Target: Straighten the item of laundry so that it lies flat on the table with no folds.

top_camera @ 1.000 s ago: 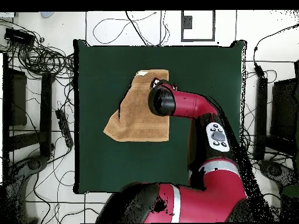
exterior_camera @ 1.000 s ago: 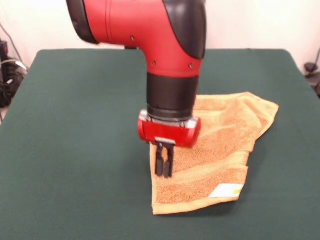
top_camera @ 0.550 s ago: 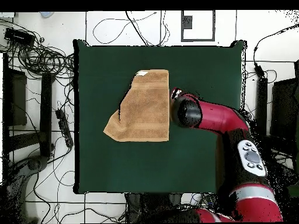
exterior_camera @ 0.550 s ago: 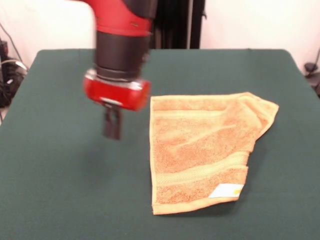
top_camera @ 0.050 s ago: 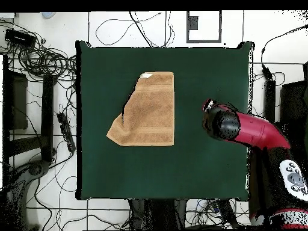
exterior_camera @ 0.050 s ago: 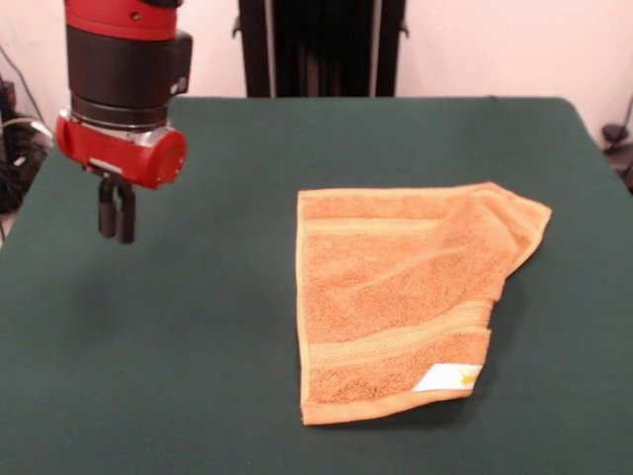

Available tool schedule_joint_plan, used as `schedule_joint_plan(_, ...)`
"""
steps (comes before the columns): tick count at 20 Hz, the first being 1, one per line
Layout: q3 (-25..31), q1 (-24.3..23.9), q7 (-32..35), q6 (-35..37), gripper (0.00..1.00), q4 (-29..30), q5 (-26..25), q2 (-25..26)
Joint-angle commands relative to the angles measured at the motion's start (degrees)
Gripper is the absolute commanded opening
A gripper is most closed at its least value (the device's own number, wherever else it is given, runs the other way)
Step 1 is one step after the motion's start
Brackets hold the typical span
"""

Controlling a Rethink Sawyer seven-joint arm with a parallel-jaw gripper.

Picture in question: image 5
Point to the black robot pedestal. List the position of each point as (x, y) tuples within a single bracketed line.
[(156, 214)]

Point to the black power strip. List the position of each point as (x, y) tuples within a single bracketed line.
[(66, 132)]

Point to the grey chair base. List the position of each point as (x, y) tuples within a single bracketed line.
[(35, 169)]

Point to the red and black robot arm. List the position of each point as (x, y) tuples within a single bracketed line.
[(259, 132)]

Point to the black rectangular box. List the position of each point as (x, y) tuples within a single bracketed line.
[(20, 38)]

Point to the orange terry towel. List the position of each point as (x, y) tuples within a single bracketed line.
[(149, 113)]

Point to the black metal stand frame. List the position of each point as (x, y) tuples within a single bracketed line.
[(47, 115), (292, 101)]

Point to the dark green table cloth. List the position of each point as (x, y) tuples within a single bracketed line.
[(204, 72)]

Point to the grey floor frame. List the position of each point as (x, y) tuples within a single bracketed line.
[(192, 24)]

